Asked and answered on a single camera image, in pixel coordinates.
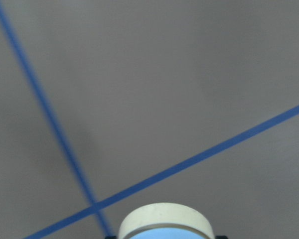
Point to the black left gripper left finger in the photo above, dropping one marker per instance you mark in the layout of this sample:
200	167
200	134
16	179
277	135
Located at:
112	236

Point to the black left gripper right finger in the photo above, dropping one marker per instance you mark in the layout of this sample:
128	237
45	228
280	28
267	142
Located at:
220	237

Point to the blue tape grid lines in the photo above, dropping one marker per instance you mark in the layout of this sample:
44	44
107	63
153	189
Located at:
96	206

